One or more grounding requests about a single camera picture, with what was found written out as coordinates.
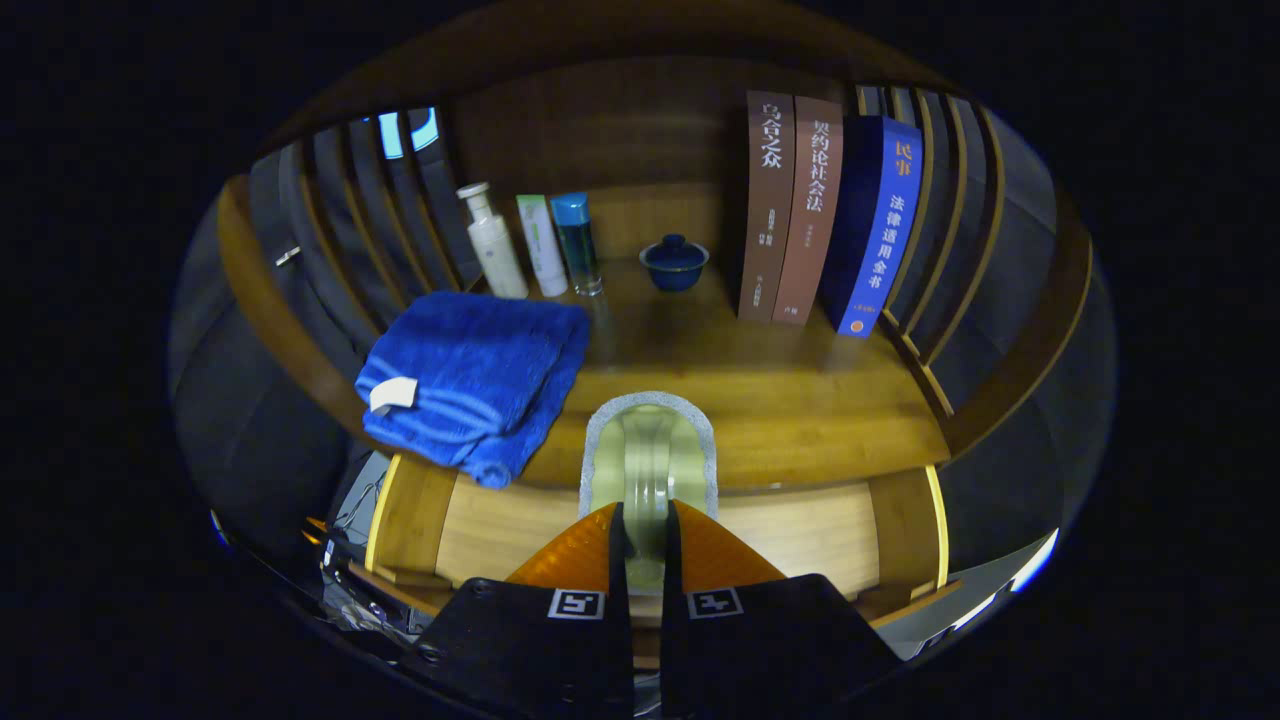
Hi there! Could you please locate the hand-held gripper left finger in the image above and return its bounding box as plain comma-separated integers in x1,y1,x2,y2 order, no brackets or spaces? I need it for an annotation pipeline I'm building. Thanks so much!
400,502,633,720

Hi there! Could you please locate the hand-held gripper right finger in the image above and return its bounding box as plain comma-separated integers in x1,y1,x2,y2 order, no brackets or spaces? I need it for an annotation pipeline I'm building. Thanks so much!
660,500,906,720

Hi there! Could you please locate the wooden drawer with black knob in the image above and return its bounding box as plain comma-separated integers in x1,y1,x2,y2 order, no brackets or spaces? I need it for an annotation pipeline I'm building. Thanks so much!
365,452,966,631

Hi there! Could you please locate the yellow-green handled scrub brush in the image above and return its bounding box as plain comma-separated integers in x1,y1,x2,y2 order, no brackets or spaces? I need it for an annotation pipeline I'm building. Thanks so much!
579,391,719,591

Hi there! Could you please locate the wooden countertop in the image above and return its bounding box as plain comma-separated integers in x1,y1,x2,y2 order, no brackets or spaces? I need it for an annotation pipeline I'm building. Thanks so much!
360,185,951,491

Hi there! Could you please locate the wooden cabinet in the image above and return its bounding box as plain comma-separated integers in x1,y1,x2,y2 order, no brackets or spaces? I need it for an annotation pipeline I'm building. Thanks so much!
215,10,1096,641

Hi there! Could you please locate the folded blue towel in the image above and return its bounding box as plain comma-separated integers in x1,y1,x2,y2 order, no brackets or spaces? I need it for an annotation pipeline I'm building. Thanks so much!
355,291,591,490

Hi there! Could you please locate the blue lidded teacup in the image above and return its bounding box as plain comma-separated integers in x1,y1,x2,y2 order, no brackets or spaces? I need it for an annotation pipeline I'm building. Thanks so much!
639,234,710,293

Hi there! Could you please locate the teal bottle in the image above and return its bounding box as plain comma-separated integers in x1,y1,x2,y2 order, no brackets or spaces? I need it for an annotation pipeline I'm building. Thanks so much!
550,192,604,297

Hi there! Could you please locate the white and green tube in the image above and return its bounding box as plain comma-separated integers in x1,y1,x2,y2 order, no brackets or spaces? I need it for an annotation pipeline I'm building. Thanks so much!
516,194,569,298

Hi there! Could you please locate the white pump bottle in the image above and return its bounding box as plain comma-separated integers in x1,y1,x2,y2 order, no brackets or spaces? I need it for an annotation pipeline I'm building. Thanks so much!
457,182,529,300

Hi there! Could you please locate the white panel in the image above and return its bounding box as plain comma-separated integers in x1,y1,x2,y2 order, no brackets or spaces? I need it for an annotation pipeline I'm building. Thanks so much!
940,528,1061,641

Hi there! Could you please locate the dark brown book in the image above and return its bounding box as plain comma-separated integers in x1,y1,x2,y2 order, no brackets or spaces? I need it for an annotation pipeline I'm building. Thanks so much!
737,90,796,322

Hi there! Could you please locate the reddish brown book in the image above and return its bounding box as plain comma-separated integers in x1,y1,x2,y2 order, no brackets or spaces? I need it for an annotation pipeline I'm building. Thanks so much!
772,95,844,326

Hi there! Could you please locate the blue book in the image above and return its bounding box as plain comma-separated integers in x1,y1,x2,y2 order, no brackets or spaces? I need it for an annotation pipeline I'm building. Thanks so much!
822,115,923,339

